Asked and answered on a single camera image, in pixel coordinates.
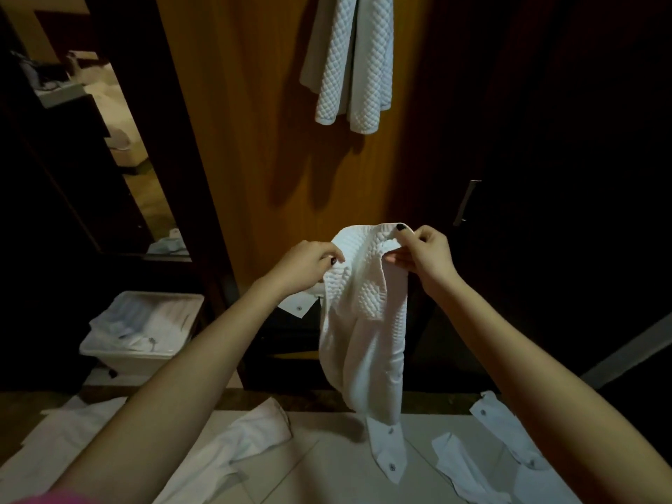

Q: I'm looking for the person's right hand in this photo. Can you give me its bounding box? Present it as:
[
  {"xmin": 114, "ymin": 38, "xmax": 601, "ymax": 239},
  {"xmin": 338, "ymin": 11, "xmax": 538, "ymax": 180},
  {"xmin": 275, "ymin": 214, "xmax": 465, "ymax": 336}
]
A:
[{"xmin": 385, "ymin": 224, "xmax": 464, "ymax": 301}]

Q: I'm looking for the person's left hand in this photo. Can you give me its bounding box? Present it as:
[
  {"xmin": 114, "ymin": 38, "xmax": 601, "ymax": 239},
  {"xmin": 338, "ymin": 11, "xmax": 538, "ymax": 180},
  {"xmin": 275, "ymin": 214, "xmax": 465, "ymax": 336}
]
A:
[{"xmin": 265, "ymin": 239, "xmax": 345, "ymax": 301}]

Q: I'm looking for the white quilted robe with cuffs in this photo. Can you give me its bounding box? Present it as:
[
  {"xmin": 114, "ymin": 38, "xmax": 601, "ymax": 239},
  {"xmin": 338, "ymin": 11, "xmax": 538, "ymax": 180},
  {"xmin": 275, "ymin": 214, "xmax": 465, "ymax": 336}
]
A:
[{"xmin": 277, "ymin": 222, "xmax": 415, "ymax": 487}]

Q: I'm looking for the person's right forearm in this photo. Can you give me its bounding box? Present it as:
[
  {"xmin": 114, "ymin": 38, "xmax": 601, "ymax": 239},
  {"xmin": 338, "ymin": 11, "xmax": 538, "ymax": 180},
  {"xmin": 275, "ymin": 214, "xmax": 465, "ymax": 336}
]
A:
[{"xmin": 420, "ymin": 275, "xmax": 672, "ymax": 504}]

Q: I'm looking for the person's left forearm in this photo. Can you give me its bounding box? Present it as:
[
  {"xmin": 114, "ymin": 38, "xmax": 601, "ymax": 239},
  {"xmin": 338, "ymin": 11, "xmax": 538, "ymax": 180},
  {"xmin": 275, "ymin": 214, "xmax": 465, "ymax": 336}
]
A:
[{"xmin": 47, "ymin": 275, "xmax": 295, "ymax": 504}]

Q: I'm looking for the brown wooden wardrobe door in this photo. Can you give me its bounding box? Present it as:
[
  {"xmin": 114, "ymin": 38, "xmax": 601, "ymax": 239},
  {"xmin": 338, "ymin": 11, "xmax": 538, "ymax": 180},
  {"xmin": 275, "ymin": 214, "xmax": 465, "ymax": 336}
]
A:
[{"xmin": 155, "ymin": 0, "xmax": 436, "ymax": 357}]

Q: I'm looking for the small white cloth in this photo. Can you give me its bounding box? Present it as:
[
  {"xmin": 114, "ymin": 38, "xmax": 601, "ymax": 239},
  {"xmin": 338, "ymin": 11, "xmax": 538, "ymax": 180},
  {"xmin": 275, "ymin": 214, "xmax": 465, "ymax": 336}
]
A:
[{"xmin": 146, "ymin": 227, "xmax": 190, "ymax": 257}]

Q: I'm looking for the hanging white quilted robe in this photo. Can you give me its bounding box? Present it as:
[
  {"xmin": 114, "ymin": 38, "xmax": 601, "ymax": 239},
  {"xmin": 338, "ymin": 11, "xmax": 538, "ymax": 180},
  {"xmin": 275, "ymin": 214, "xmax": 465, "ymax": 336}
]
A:
[{"xmin": 299, "ymin": 0, "xmax": 395, "ymax": 136}]

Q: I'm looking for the white bin with plastic liner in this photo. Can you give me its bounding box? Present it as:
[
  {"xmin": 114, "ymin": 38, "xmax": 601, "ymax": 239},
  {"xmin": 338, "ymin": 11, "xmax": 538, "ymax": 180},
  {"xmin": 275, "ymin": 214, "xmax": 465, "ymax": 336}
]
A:
[{"xmin": 79, "ymin": 290, "xmax": 205, "ymax": 377}]

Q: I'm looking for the crumpled white garment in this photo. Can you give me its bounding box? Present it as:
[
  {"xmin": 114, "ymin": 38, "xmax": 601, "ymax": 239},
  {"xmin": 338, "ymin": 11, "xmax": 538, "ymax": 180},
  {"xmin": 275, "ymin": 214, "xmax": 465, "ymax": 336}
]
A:
[{"xmin": 151, "ymin": 397, "xmax": 293, "ymax": 504}]

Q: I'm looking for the dark wooden door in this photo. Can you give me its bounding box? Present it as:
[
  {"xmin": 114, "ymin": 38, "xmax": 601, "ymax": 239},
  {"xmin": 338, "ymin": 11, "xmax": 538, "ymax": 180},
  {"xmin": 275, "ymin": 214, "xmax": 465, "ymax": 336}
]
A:
[{"xmin": 388, "ymin": 0, "xmax": 672, "ymax": 394}]

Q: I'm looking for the plain white sleeve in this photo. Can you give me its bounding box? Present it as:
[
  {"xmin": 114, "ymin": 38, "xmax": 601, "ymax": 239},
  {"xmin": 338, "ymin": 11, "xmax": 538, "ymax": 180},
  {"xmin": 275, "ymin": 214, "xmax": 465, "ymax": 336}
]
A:
[{"xmin": 430, "ymin": 432, "xmax": 512, "ymax": 504}]

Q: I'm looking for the white sleeve with button cuff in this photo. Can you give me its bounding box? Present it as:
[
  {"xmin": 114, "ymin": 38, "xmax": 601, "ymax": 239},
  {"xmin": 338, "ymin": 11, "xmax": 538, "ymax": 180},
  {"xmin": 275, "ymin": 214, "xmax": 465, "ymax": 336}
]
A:
[{"xmin": 469, "ymin": 390, "xmax": 581, "ymax": 504}]

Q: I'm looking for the dark wooden cabinet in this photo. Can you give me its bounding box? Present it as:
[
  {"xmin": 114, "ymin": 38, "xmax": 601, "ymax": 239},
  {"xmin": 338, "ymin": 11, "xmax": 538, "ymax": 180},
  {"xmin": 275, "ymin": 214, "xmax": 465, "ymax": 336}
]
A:
[{"xmin": 0, "ymin": 81, "xmax": 155, "ymax": 258}]

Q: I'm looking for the white garment with flat sleeve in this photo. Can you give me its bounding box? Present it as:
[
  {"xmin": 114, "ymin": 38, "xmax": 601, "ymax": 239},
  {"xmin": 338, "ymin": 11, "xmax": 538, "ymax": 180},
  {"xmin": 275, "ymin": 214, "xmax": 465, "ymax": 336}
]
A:
[{"xmin": 0, "ymin": 395, "xmax": 128, "ymax": 500}]

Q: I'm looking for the pink sleeve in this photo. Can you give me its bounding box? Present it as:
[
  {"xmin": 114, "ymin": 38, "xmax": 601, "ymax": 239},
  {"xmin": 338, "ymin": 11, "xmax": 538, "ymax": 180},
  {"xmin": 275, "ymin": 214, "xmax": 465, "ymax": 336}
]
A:
[{"xmin": 13, "ymin": 487, "xmax": 92, "ymax": 504}]

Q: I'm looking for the metal door handle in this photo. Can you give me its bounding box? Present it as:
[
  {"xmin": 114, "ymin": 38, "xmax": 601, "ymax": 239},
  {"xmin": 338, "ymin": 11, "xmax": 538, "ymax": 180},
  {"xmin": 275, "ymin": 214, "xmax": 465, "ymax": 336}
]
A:
[{"xmin": 454, "ymin": 178, "xmax": 483, "ymax": 227}]

